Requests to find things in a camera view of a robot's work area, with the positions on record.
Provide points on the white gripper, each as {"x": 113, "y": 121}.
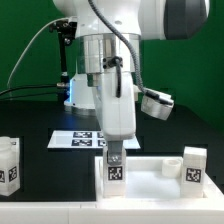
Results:
{"x": 116, "y": 115}

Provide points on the white square table top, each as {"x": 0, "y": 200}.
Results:
{"x": 153, "y": 179}

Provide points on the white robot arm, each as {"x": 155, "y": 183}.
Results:
{"x": 109, "y": 34}

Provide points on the white sheet with tags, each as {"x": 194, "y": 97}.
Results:
{"x": 76, "y": 140}

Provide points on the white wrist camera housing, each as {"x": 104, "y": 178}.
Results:
{"x": 157, "y": 104}

